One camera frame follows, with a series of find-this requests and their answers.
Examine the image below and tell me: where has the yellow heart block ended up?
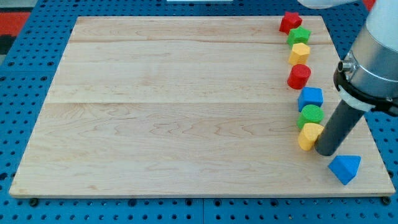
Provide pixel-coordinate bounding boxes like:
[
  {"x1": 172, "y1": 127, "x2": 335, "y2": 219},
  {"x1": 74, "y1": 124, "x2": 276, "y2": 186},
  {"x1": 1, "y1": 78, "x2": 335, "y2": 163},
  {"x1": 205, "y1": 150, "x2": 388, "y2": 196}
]
[{"x1": 298, "y1": 123, "x2": 324, "y2": 151}]

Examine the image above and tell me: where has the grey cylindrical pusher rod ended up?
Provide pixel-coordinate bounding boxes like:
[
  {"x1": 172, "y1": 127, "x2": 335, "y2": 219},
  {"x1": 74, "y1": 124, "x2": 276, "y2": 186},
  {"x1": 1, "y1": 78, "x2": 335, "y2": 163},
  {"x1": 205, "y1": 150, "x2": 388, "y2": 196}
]
[{"x1": 314, "y1": 100, "x2": 364, "y2": 156}]

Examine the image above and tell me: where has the wooden board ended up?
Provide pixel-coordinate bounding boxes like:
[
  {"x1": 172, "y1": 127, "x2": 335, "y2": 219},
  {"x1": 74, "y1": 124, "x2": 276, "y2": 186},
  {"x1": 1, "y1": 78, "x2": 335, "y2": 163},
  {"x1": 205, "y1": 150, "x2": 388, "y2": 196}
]
[{"x1": 9, "y1": 16, "x2": 395, "y2": 198}]

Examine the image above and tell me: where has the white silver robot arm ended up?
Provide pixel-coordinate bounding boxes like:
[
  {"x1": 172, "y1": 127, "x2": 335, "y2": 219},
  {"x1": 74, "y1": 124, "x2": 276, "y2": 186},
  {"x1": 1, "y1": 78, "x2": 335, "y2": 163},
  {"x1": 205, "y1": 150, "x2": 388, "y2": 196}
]
[{"x1": 315, "y1": 0, "x2": 397, "y2": 156}]

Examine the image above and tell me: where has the blue triangle block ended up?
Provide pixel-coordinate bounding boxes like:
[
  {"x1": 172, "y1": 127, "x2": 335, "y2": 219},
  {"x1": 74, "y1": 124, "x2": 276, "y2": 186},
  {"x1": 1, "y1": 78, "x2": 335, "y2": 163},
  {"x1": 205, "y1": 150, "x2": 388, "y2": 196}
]
[{"x1": 328, "y1": 155, "x2": 361, "y2": 185}]

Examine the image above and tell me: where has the red cylinder block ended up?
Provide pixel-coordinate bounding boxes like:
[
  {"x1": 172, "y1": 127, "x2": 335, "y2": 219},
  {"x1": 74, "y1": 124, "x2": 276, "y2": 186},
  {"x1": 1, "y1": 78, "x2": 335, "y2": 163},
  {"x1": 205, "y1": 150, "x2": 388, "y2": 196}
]
[{"x1": 287, "y1": 64, "x2": 312, "y2": 90}]

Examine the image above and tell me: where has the blue cube block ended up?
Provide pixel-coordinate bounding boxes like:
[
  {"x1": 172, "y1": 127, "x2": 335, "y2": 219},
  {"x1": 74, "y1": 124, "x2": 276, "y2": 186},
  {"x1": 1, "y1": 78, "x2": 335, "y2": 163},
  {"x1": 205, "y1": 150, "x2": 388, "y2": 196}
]
[{"x1": 297, "y1": 87, "x2": 323, "y2": 112}]

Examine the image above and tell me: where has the red star block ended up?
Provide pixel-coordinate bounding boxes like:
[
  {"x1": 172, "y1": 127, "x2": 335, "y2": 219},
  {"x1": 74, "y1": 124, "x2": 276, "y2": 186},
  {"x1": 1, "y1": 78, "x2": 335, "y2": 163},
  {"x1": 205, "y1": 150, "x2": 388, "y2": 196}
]
[{"x1": 279, "y1": 11, "x2": 302, "y2": 35}]

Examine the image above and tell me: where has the yellow pentagon block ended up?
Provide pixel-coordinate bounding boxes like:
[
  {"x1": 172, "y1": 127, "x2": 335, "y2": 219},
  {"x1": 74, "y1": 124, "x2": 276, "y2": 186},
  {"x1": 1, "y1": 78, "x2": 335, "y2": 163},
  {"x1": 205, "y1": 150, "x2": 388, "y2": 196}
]
[{"x1": 288, "y1": 43, "x2": 311, "y2": 65}]

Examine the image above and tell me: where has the green cylinder block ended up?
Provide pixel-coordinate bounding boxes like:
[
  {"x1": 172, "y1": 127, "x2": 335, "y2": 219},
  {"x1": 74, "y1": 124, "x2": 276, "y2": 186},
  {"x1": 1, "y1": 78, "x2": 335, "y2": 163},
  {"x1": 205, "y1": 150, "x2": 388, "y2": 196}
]
[{"x1": 297, "y1": 105, "x2": 324, "y2": 129}]

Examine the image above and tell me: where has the green star block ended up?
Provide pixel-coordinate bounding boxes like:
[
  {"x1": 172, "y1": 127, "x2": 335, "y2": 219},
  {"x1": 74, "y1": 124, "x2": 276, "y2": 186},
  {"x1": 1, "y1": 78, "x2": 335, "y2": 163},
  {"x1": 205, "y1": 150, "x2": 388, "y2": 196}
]
[{"x1": 287, "y1": 26, "x2": 312, "y2": 48}]

